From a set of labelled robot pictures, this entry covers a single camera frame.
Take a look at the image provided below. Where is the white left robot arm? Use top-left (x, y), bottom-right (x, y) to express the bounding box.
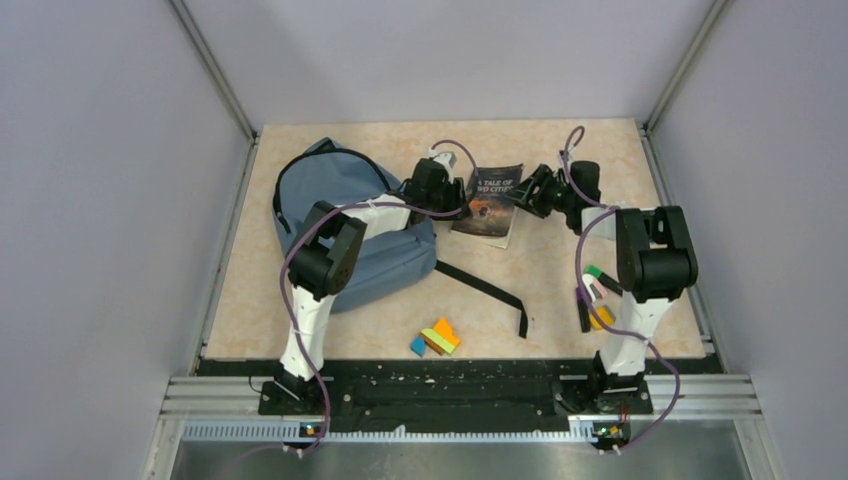
top-left (272, 149), bottom-right (468, 414)

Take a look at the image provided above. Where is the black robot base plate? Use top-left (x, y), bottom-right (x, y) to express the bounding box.
top-left (195, 357), bottom-right (723, 435)

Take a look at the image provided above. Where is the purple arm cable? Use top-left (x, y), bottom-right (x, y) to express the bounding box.
top-left (278, 139), bottom-right (480, 455)
top-left (561, 125), bottom-right (682, 455)

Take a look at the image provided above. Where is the aluminium frame rail left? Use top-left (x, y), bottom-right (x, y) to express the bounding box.
top-left (166, 0), bottom-right (258, 143)

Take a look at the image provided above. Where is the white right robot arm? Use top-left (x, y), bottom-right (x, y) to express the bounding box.
top-left (507, 161), bottom-right (698, 412)

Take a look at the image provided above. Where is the yellow grey sharpener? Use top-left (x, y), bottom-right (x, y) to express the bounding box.
top-left (589, 305), bottom-right (616, 330)

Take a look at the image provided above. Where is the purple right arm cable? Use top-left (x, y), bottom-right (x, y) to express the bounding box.
top-left (561, 125), bottom-right (682, 455)

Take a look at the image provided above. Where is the green cap black marker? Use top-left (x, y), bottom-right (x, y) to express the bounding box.
top-left (584, 264), bottom-right (624, 296)

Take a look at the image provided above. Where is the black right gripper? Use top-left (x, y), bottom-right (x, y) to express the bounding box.
top-left (502, 165), bottom-right (574, 219)

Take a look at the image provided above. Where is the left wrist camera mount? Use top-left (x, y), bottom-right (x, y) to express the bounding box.
top-left (429, 151), bottom-right (457, 182)

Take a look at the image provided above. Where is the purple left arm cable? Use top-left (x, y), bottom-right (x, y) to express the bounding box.
top-left (278, 139), bottom-right (480, 455)

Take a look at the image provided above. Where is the blue eraser wedge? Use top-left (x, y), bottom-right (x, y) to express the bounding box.
top-left (409, 336), bottom-right (428, 358)

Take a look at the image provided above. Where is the orange eraser block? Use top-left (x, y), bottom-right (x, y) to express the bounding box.
top-left (433, 317), bottom-right (460, 347)

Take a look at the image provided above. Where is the aluminium frame rail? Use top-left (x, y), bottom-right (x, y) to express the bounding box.
top-left (642, 0), bottom-right (734, 136)
top-left (166, 0), bottom-right (258, 143)

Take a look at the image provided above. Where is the purple cap black marker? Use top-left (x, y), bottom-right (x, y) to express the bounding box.
top-left (575, 287), bottom-right (592, 333)

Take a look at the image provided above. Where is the green brown eraser block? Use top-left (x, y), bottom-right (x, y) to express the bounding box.
top-left (420, 328), bottom-right (456, 355)

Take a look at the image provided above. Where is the aluminium frame rail right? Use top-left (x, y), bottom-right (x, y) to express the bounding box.
top-left (642, 0), bottom-right (734, 136)

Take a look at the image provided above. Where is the blue student backpack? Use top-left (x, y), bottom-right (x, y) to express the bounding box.
top-left (271, 137), bottom-right (529, 338)

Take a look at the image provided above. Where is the dark brown bottom book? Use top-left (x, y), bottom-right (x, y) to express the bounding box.
top-left (450, 164), bottom-right (524, 249)

